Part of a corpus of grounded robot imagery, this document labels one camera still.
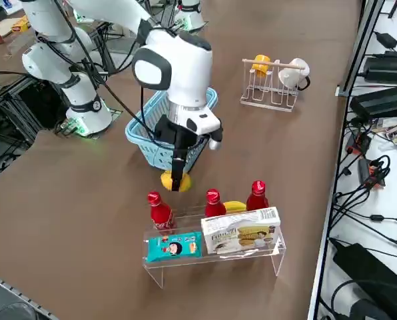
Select aluminium frame post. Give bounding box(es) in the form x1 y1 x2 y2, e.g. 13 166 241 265
337 0 386 97

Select black power brick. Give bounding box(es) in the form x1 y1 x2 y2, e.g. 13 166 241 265
328 237 397 320

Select yellow cup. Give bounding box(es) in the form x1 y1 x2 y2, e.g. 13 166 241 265
250 54 271 79

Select white cup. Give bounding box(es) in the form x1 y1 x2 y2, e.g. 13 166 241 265
278 57 311 91

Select teal snack packet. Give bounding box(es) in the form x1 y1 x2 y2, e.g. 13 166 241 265
146 231 204 263

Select red drink bottle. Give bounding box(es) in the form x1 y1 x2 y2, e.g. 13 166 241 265
147 190 177 232
204 188 227 218
245 180 270 212

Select large black power supply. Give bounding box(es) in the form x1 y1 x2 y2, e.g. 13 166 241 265
349 84 397 121

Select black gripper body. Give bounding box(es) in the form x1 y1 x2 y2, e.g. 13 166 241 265
155 115 200 151

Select white biscuit box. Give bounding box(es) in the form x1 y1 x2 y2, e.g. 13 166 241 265
200 206 282 256

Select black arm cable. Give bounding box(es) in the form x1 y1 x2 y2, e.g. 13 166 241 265
35 0 173 147

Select yellow lemon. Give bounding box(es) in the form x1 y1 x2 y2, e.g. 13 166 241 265
159 169 193 194

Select yellow box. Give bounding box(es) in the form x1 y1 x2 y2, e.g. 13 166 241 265
11 16 31 33

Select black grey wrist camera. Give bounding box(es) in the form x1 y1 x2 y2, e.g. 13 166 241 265
207 127 225 151

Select white wire cup rack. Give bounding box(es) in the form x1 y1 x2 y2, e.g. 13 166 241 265
239 57 311 113

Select small black power adapter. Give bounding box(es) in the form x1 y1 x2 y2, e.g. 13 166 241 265
374 31 397 49

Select yellow green starfruit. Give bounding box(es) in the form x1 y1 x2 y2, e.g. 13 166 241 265
222 200 248 215

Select clear acrylic rack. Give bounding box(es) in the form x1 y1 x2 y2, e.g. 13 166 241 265
141 204 288 289

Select light blue plastic basket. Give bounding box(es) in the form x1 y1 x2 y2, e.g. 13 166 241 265
125 87 219 176

